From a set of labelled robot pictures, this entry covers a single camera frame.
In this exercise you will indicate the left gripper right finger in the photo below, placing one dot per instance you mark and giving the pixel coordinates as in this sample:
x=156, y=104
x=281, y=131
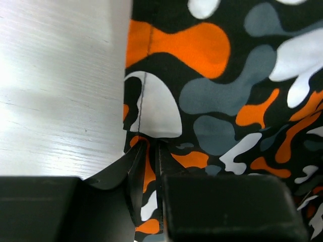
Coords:
x=224, y=207

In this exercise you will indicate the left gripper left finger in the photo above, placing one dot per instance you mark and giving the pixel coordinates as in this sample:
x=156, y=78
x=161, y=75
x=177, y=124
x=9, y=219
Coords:
x=104, y=207

